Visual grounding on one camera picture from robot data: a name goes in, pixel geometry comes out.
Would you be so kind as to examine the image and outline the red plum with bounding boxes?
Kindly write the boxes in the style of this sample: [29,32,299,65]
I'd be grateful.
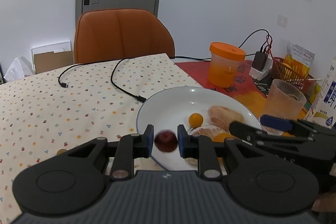
[154,130,178,153]

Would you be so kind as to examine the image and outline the small kumquat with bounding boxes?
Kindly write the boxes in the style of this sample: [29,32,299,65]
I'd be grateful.
[188,113,204,128]

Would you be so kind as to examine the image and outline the small peeled pomelo segment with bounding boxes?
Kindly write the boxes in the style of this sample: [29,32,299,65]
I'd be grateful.
[190,125,228,141]

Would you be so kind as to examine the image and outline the medium orange tangerine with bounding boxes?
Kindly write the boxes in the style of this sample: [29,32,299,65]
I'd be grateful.
[213,133,236,143]

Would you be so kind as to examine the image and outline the large peeled pomelo segment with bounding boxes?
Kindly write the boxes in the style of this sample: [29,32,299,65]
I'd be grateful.
[207,105,245,132]

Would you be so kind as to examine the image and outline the ribbed clear glass cup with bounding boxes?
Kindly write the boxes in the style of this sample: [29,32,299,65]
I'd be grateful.
[259,79,306,120]

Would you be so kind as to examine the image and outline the white ceramic plate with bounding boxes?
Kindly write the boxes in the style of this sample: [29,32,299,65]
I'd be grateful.
[136,86,264,172]

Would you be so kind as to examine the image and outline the orange red cat placemat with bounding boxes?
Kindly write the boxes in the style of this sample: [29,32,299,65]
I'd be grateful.
[173,59,272,118]

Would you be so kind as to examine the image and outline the white milk carton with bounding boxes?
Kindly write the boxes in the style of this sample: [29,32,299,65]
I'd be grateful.
[305,57,336,128]

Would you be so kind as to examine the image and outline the white power strip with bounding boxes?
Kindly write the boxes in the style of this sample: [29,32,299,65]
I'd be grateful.
[249,57,273,81]

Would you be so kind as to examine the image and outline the yellow snack package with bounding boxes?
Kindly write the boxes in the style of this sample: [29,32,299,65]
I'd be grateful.
[283,42,315,77]

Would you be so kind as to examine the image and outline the black charger adapter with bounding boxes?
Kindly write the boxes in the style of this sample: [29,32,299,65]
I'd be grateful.
[252,51,268,71]

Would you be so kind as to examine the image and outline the orange lidded plastic jar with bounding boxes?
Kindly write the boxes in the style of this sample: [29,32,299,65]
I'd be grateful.
[208,42,246,88]

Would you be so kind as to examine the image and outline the dotted cream tablecloth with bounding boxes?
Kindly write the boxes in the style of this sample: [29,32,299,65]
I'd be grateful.
[1,54,197,223]

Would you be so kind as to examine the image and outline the orange leather chair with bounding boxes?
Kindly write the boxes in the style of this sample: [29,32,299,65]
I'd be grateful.
[73,9,175,63]

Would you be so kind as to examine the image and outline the white framed board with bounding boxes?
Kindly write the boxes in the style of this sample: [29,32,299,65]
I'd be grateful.
[31,41,72,72]

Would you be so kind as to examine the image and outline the brown cardboard sheet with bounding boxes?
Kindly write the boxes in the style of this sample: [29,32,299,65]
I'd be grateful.
[34,51,74,74]

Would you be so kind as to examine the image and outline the clear plastic bag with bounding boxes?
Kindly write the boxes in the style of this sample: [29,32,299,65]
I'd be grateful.
[4,56,34,83]

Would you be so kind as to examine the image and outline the black usb cable left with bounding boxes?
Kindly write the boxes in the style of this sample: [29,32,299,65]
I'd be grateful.
[57,60,127,89]

